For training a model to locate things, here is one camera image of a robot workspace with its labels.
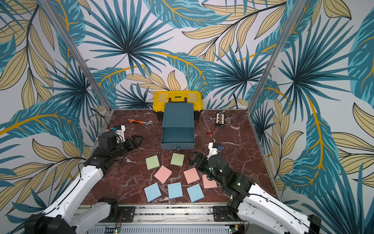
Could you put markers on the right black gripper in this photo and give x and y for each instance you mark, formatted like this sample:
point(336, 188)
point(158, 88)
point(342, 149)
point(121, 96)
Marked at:
point(201, 161)

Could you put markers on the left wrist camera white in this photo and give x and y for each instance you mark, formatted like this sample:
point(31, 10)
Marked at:
point(119, 131)

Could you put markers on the pink sticky note left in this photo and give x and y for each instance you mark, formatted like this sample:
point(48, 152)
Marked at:
point(163, 174)

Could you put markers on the pink sticky note middle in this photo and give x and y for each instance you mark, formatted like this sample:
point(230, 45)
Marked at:
point(191, 175)

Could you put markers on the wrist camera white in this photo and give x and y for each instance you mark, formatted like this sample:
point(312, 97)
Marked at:
point(119, 131)
point(214, 149)

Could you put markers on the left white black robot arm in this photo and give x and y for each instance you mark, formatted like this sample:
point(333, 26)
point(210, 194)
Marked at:
point(59, 217)

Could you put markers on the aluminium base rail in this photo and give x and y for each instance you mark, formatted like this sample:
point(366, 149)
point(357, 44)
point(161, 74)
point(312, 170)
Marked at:
point(175, 216)

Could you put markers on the black battery holder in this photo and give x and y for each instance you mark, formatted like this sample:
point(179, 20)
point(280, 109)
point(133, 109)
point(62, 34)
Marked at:
point(220, 119)

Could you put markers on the blue sticky note left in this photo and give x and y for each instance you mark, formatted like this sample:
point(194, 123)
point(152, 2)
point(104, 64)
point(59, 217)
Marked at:
point(152, 192)

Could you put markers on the pink sticky note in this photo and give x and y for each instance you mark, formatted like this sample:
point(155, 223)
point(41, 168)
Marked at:
point(207, 183)
point(191, 175)
point(163, 174)

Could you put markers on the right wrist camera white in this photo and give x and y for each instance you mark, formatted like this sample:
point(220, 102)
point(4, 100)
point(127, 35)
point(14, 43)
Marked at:
point(214, 149)

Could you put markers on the yellow black toolbox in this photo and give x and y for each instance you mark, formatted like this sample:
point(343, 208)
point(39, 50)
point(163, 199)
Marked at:
point(163, 97)

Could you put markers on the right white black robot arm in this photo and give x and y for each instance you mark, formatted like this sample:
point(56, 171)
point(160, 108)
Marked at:
point(249, 202)

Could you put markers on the green sticky note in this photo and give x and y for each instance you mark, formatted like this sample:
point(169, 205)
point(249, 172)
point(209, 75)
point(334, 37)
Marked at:
point(152, 162)
point(177, 159)

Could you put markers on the blue sticky note right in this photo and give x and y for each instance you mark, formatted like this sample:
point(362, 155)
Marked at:
point(195, 193)

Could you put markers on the pink sticky note right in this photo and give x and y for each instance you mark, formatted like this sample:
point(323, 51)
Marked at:
point(207, 183)

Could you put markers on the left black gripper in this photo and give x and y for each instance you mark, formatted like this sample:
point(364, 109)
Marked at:
point(130, 142)

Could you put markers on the orange adjustable wrench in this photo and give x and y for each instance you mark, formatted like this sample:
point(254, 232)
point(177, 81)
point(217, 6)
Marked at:
point(146, 123)

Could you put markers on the blue sticky note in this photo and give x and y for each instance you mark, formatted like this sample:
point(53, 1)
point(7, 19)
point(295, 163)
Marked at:
point(152, 192)
point(195, 193)
point(175, 190)

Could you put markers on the blue sticky note middle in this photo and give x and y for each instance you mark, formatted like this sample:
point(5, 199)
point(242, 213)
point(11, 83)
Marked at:
point(175, 190)

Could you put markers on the teal yellow drawer cabinet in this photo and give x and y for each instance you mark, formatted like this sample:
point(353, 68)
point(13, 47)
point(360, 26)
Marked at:
point(178, 127)

